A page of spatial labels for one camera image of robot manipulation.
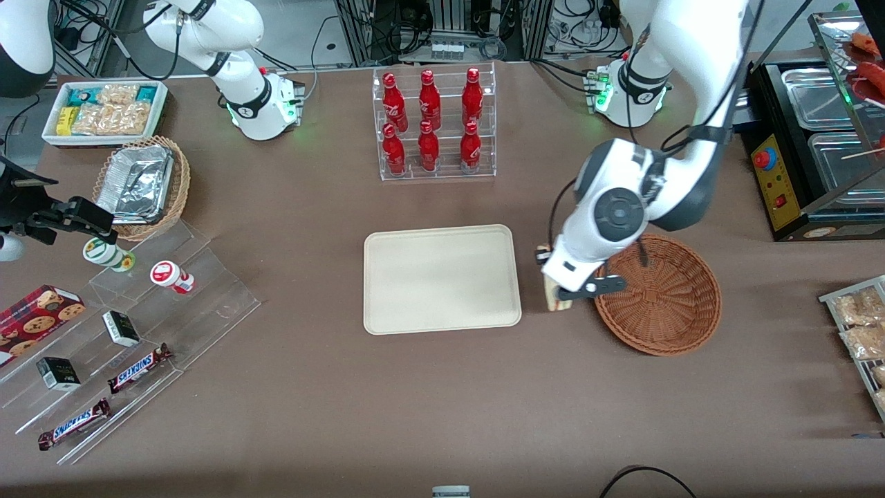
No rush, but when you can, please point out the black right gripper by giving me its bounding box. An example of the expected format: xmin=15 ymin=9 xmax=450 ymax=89
xmin=0 ymin=156 xmax=115 ymax=246

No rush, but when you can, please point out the triangular white bread sandwich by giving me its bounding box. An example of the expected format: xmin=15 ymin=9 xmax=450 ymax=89
xmin=543 ymin=273 xmax=573 ymax=313

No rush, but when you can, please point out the round brown wicker basket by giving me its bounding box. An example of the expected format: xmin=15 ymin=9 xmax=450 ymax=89
xmin=593 ymin=233 xmax=723 ymax=357

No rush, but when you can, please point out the aluminium foil tray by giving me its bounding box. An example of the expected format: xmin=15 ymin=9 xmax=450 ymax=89
xmin=95 ymin=144 xmax=175 ymax=225

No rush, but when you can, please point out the beige rectangular tray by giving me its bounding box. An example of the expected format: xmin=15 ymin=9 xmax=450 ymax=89
xmin=363 ymin=224 xmax=523 ymax=336

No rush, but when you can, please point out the tan oval wicker basket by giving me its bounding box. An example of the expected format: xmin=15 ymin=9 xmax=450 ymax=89
xmin=92 ymin=135 xmax=192 ymax=243

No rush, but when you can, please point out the grey metal display tray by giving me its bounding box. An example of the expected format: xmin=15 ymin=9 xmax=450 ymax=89
xmin=819 ymin=275 xmax=885 ymax=423

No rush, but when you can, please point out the green white yogurt cup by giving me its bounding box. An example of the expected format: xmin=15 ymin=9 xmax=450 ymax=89
xmin=83 ymin=237 xmax=136 ymax=273

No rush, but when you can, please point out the clear bag of crackers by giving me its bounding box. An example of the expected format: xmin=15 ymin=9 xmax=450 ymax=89
xmin=71 ymin=102 xmax=153 ymax=138
xmin=95 ymin=84 xmax=141 ymax=107

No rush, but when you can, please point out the red chocolate chip cookie box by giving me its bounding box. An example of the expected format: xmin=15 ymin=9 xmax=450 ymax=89
xmin=0 ymin=284 xmax=87 ymax=367

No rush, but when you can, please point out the red white yogurt cup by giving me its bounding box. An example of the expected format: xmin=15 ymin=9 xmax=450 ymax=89
xmin=150 ymin=260 xmax=196 ymax=295

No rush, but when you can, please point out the small black box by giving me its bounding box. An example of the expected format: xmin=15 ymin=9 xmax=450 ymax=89
xmin=36 ymin=357 xmax=82 ymax=391
xmin=102 ymin=311 xmax=141 ymax=348

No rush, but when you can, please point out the clear acrylic bottle rack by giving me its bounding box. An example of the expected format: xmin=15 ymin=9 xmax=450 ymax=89
xmin=372 ymin=61 xmax=497 ymax=182

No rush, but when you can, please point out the red cola bottle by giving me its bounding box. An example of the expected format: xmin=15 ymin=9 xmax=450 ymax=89
xmin=462 ymin=67 xmax=484 ymax=129
xmin=418 ymin=69 xmax=442 ymax=131
xmin=418 ymin=120 xmax=440 ymax=172
xmin=382 ymin=123 xmax=407 ymax=175
xmin=382 ymin=72 xmax=409 ymax=133
xmin=460 ymin=121 xmax=482 ymax=174

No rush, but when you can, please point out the white plastic snack bin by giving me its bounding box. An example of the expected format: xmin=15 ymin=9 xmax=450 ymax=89
xmin=41 ymin=80 xmax=169 ymax=149

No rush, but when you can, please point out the clear acrylic step shelf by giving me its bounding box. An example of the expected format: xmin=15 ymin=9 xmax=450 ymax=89
xmin=0 ymin=218 xmax=262 ymax=465

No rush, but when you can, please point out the brown Snickers bar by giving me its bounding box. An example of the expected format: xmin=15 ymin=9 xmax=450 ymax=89
xmin=107 ymin=343 xmax=174 ymax=395
xmin=37 ymin=398 xmax=113 ymax=452

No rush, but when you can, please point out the black roller grill machine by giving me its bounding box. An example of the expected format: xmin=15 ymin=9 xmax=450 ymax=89
xmin=733 ymin=10 xmax=885 ymax=243

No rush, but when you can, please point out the black cable loop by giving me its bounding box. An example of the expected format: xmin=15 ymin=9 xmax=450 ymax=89
xmin=598 ymin=465 xmax=699 ymax=498

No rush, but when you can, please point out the aluminium frame rack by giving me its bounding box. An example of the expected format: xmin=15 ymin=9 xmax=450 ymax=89
xmin=335 ymin=0 xmax=555 ymax=67

